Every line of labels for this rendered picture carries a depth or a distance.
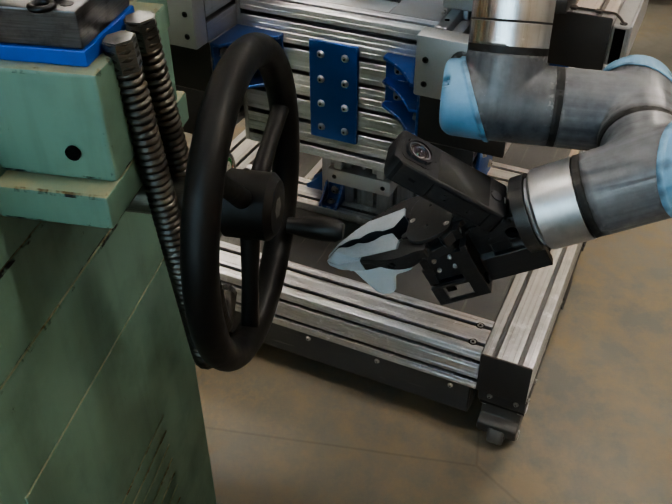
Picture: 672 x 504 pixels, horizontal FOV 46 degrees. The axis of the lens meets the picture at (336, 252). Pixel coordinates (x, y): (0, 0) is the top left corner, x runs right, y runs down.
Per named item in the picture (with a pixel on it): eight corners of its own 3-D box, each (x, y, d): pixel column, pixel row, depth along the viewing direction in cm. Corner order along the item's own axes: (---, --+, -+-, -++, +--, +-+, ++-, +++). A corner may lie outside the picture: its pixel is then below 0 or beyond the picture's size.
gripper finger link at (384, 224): (351, 292, 83) (431, 270, 78) (322, 252, 80) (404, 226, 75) (356, 272, 85) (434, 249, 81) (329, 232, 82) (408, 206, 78)
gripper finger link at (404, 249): (363, 281, 75) (448, 257, 71) (355, 269, 74) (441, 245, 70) (372, 248, 78) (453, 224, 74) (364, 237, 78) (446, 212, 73)
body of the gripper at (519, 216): (434, 309, 76) (556, 279, 71) (393, 245, 72) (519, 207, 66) (442, 257, 82) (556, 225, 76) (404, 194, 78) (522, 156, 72)
